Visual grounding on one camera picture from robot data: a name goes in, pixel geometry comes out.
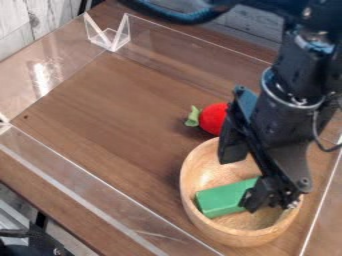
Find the brown wooden bowl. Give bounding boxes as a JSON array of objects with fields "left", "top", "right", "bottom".
[{"left": 179, "top": 138, "right": 300, "bottom": 248}]

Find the clear acrylic front wall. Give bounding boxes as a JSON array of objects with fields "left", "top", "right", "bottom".
[{"left": 0, "top": 124, "right": 223, "bottom": 256}]

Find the black cable at corner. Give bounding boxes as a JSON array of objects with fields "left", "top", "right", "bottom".
[{"left": 0, "top": 228, "right": 45, "bottom": 256}]

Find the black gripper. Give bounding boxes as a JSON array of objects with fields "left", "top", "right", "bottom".
[{"left": 217, "top": 69, "right": 335, "bottom": 213}]

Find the green rectangular block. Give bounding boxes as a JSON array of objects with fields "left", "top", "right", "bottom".
[{"left": 193, "top": 178, "right": 256, "bottom": 219}]

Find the red plush strawberry toy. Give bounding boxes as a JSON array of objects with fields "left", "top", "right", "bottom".
[{"left": 184, "top": 103, "right": 228, "bottom": 136}]

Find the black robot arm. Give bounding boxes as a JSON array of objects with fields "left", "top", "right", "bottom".
[{"left": 217, "top": 0, "right": 342, "bottom": 212}]

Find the clear acrylic corner bracket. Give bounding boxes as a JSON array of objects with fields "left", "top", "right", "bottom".
[{"left": 82, "top": 13, "right": 131, "bottom": 52}]

